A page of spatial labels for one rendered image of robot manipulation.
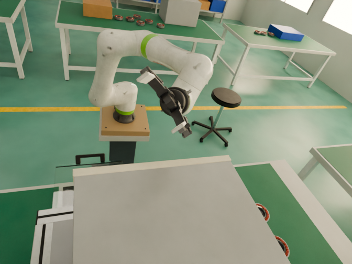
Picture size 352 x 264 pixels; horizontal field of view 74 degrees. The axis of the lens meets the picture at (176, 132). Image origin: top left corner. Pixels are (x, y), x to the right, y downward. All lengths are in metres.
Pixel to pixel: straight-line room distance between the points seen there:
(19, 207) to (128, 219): 0.80
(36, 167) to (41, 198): 1.14
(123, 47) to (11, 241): 0.91
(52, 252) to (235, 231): 0.47
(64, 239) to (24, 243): 0.45
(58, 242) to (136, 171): 0.29
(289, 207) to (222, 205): 0.97
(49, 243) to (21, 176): 1.65
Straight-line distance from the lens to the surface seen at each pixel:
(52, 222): 0.78
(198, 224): 0.56
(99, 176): 0.60
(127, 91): 1.44
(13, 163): 2.49
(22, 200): 1.29
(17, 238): 1.21
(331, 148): 2.26
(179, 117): 0.60
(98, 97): 1.37
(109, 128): 1.52
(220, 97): 2.58
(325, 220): 1.64
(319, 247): 1.51
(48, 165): 2.40
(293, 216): 1.53
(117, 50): 1.11
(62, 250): 0.74
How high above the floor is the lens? 1.79
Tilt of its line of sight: 40 degrees down
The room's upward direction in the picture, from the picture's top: 15 degrees clockwise
